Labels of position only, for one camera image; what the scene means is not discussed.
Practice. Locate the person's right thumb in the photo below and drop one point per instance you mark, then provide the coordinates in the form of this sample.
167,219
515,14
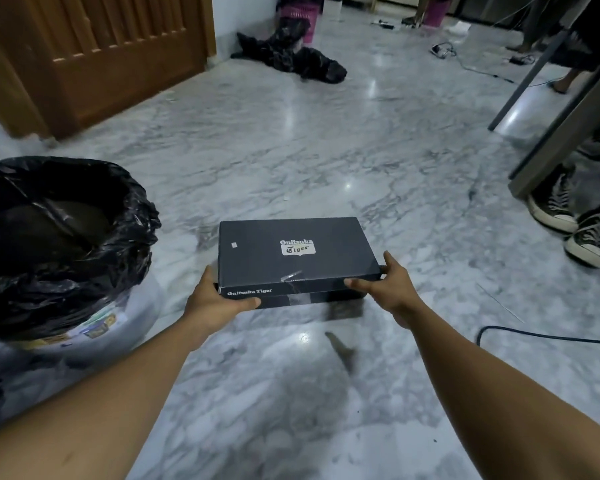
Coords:
359,283

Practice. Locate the pink waste bin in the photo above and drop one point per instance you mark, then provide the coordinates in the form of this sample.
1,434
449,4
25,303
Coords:
437,9

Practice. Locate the person's right hand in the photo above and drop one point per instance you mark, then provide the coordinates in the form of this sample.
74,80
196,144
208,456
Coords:
397,294

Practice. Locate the black canvas sneaker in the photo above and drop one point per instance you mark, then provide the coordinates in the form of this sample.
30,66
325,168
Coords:
552,204
592,234

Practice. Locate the brown wooden door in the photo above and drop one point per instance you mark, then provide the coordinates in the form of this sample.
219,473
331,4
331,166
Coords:
95,54

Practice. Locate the person's left thumb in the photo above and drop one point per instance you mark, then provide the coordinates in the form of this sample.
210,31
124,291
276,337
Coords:
242,304

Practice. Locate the black bin liner bag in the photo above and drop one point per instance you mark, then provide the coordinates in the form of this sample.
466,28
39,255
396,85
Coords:
55,244

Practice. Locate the black garbage bag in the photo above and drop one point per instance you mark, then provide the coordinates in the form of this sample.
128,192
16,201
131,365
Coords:
300,57

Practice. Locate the person's left forearm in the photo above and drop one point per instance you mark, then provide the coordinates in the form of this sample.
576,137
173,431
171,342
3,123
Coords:
95,404

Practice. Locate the person's left hand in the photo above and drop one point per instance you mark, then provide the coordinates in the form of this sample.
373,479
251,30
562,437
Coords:
207,309

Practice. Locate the grey table leg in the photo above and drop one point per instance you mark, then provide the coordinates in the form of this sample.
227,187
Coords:
560,139

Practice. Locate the white plastic bucket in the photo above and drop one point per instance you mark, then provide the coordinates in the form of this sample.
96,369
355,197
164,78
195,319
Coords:
125,319

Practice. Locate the pink plastic basket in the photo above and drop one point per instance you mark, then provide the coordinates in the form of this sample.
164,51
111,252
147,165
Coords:
300,14

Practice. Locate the person's right forearm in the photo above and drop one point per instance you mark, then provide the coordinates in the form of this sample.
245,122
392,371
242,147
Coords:
505,394

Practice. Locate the white paper sheet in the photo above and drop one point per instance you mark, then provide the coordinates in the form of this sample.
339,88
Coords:
461,27

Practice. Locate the black shoe box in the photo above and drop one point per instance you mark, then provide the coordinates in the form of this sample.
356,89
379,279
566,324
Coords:
300,254

